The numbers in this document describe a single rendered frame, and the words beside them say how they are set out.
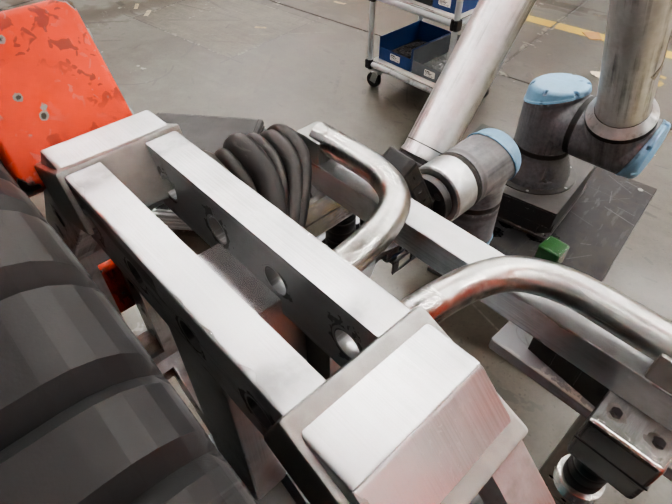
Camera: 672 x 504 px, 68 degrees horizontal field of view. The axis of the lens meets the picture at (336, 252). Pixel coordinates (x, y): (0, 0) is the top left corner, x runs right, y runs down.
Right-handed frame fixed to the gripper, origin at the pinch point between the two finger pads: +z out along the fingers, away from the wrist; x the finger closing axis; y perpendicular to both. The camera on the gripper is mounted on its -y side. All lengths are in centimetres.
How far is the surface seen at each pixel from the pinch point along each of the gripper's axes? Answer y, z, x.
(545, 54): 83, -256, 94
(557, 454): 62, -36, -31
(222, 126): 49, -47, 106
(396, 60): 65, -156, 122
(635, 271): 83, -125, -17
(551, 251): 17.1, -39.4, -12.7
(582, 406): 38, -33, -30
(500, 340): 38, -34, -12
